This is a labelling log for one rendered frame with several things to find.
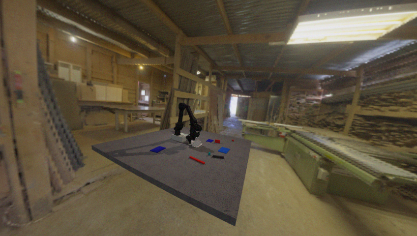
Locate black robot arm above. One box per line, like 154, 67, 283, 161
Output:
174, 103, 202, 138

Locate blue flat square plate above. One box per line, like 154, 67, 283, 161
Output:
218, 147, 230, 154

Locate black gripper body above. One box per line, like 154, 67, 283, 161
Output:
186, 130, 196, 140

